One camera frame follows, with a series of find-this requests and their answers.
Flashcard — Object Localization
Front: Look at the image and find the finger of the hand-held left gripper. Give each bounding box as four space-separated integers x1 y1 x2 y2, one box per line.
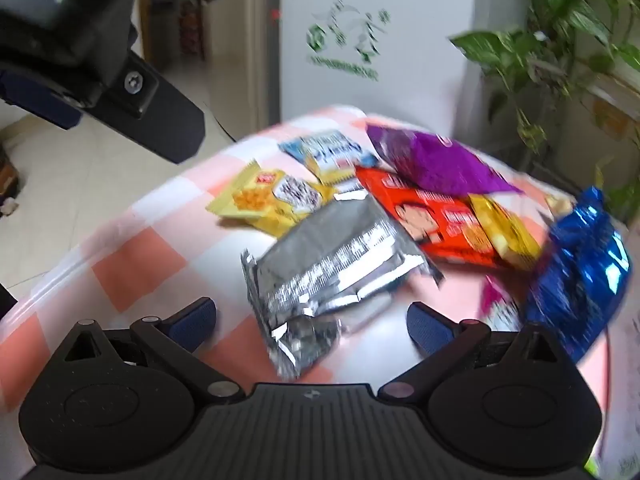
82 52 207 165
0 67 83 130

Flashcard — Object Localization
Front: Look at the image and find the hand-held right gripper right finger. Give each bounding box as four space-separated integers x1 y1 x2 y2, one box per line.
380 301 576 402

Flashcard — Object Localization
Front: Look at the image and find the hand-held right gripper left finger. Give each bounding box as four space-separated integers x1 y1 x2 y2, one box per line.
50 297 247 402

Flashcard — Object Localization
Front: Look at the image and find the silver foil snack packet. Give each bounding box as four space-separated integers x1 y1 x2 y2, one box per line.
241 195 446 380

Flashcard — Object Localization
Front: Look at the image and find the yellow waffle snack packet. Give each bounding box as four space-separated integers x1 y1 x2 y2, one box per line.
206 159 336 238

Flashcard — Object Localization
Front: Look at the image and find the light blue snack packet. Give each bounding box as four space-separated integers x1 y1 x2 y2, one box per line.
278 130 379 186

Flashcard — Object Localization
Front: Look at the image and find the pink and white snack packet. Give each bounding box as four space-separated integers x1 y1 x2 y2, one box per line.
477 275 526 333

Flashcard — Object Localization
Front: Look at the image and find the orange white checkered tablecloth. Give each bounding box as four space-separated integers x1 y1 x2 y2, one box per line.
0 105 632 466

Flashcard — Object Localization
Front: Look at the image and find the silver refrigerator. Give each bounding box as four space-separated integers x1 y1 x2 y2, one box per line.
200 0 283 136

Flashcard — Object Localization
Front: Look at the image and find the red cartoon snack packet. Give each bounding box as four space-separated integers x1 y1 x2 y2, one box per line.
356 165 506 272

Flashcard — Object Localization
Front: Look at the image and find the small yellow snack packet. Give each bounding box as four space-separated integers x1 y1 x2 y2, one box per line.
470 194 543 271

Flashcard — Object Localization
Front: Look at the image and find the shiny blue snack packet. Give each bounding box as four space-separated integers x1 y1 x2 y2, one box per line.
525 186 633 363

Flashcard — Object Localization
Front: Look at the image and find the purple snack packet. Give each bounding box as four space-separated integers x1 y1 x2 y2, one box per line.
366 122 523 198

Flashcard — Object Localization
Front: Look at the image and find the cream pastry snack packet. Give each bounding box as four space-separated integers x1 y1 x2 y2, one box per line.
545 192 576 218

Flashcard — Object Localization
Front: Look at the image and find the white freezer with green print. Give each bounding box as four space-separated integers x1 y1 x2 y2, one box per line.
277 0 481 126

